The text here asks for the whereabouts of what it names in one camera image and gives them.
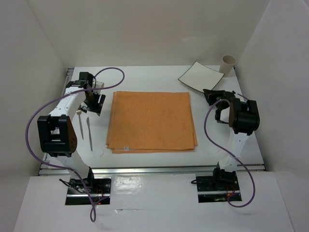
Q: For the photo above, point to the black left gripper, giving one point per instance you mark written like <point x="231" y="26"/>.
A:
<point x="96" y="96"/>

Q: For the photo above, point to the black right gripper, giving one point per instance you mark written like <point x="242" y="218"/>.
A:
<point x="210" y="94"/>

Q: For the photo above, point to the silver table knife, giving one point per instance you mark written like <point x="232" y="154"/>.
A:
<point x="89" y="134"/>

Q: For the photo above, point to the white square plate black rim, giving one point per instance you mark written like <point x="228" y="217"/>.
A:
<point x="199" y="77"/>

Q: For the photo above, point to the silver fork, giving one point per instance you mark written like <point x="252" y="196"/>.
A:
<point x="79" y="112"/>

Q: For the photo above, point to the beige paper cup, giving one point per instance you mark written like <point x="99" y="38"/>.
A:
<point x="227" y="64"/>

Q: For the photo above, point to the orange cloth placemat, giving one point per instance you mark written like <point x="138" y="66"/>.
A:
<point x="147" y="122"/>

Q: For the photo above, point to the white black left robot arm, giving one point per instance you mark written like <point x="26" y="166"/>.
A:
<point x="56" y="132"/>

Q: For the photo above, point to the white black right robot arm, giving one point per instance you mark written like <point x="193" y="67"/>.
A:
<point x="242" y="117"/>

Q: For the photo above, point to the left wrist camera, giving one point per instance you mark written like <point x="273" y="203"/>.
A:
<point x="98" y="85"/>

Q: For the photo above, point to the aluminium front table rail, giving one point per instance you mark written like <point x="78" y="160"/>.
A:
<point x="147" y="170"/>

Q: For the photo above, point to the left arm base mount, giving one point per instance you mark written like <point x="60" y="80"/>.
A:
<point x="100" y="192"/>

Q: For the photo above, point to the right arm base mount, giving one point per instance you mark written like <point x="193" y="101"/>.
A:
<point x="208" y="192"/>

